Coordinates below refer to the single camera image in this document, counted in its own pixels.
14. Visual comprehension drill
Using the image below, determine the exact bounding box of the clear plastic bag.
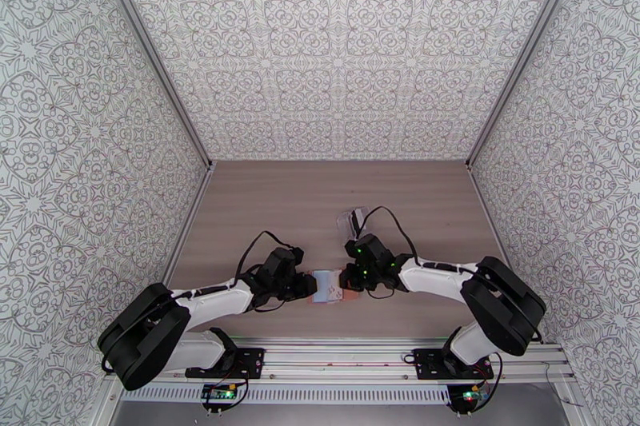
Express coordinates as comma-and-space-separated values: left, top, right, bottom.
337, 205, 374, 241

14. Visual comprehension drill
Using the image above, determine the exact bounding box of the pink card holder wallet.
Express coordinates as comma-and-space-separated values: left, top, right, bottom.
307, 269, 358, 309

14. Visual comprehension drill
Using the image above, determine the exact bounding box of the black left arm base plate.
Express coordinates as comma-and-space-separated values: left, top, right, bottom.
185, 347, 266, 380

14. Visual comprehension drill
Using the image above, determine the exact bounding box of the aluminium corner post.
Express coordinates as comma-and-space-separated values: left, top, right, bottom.
87, 0, 216, 171
465, 0, 586, 171

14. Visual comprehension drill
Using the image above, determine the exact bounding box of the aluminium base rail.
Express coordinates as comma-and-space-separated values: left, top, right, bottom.
107, 336, 576, 386

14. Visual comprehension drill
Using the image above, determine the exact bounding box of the aluminium side rail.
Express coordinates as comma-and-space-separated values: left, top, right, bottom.
467, 165, 543, 343
159, 165, 216, 291

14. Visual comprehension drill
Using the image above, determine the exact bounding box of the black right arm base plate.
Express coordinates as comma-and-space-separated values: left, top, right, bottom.
412, 348, 496, 382

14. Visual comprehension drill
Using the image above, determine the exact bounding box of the white slotted cable duct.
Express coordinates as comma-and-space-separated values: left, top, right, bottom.
122, 385, 451, 406

